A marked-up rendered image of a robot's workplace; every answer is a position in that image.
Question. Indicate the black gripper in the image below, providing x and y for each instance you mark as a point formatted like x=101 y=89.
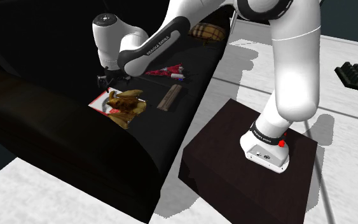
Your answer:
x=108 y=77

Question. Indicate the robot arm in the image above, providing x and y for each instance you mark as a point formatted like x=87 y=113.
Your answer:
x=293 y=77

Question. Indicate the red and white book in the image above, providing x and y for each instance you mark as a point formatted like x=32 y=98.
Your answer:
x=99 y=104

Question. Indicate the brown banana peel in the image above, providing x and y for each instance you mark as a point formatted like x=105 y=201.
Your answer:
x=124 y=107

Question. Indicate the brown rectangular bar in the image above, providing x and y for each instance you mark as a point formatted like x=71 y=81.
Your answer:
x=169 y=97

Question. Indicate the black sofa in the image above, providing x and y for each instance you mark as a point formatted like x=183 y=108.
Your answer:
x=57 y=124

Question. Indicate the tan plaid cushion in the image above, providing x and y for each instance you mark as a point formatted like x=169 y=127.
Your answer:
x=207 y=32

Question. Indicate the dark brown robot stand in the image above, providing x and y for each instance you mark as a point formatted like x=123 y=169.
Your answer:
x=228 y=161

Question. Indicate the black ridged block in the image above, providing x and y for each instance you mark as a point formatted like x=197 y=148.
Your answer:
x=353 y=76

